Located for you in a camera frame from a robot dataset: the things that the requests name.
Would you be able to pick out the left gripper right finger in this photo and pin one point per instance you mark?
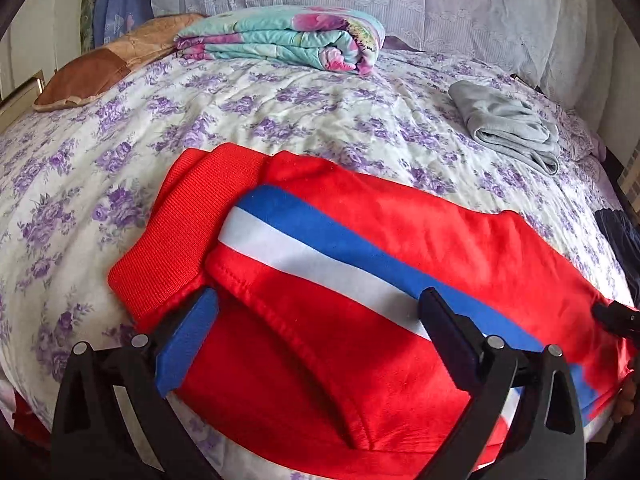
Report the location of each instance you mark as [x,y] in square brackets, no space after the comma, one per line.
[545,439]

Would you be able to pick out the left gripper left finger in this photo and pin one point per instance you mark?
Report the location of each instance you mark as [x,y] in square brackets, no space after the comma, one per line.
[90,439]

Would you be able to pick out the red blue white pants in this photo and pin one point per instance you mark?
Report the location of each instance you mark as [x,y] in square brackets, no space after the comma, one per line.
[318,360]

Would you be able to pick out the dark navy garment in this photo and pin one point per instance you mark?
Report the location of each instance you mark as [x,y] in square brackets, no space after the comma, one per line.
[623,238]

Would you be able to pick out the folded grey pants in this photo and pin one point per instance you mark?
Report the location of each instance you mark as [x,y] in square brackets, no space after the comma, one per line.
[507,126]

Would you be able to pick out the purple floral bed sheet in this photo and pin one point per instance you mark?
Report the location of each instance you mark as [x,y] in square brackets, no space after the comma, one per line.
[77,185]

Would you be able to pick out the brown pillow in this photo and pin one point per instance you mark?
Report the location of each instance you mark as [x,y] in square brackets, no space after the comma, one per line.
[86,78]

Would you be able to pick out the folded floral teal quilt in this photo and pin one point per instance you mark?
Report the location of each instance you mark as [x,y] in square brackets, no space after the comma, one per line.
[331,39]

